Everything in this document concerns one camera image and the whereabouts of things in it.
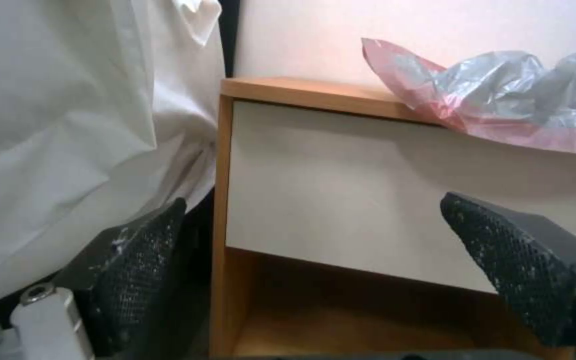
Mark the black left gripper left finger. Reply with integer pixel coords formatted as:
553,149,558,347
0,197,188,360

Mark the pink and grey garbage bag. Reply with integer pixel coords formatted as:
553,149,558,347
360,37,576,155

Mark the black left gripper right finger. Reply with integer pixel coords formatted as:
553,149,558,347
439,191,576,349

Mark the wooden bedside cabinet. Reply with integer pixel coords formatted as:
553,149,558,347
209,76,576,360

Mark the white bed sheet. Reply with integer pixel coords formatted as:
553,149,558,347
0,0,228,305

